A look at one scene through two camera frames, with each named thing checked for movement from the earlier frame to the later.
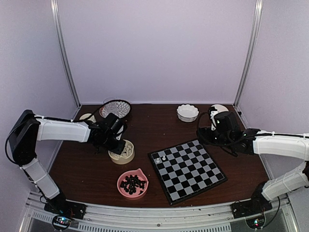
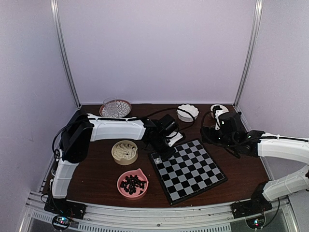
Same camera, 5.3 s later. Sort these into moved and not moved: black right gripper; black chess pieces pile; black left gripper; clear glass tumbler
Moved: black left gripper
Not moved: black right gripper; black chess pieces pile; clear glass tumbler
